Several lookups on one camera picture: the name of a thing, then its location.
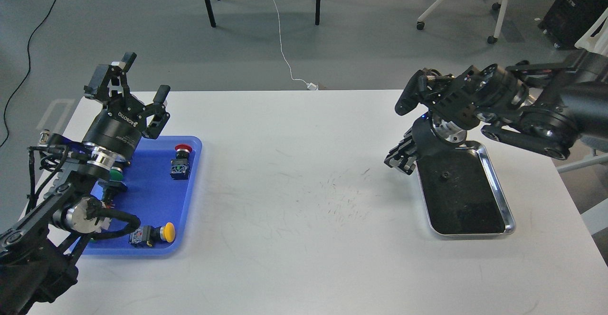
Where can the green push button switch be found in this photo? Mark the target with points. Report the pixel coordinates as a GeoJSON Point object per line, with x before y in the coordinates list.
{"type": "Point", "coordinates": [113, 186]}

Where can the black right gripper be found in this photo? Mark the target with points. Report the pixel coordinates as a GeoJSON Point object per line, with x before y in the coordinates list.
{"type": "Point", "coordinates": [430, 135]}

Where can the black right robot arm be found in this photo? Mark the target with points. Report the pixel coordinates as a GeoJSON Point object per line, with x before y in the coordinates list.
{"type": "Point", "coordinates": [543, 108]}

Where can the black equipment case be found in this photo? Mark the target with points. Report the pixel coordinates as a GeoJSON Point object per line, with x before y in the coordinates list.
{"type": "Point", "coordinates": [567, 20]}

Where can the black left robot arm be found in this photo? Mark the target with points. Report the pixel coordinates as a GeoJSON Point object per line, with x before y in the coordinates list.
{"type": "Point", "coordinates": [39, 253]}

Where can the red push button switch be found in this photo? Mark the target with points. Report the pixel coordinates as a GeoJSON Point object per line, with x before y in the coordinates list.
{"type": "Point", "coordinates": [180, 165]}

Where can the silver metal tray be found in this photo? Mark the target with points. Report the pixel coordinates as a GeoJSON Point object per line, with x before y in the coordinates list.
{"type": "Point", "coordinates": [471, 203]}

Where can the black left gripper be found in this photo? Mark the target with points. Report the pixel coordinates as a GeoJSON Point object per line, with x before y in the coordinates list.
{"type": "Point", "coordinates": [121, 124]}

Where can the blue plastic tray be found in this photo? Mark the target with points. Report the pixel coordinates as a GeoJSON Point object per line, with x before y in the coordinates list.
{"type": "Point", "coordinates": [153, 196]}

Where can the yellow push button switch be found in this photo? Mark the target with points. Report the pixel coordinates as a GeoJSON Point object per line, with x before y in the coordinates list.
{"type": "Point", "coordinates": [148, 236]}

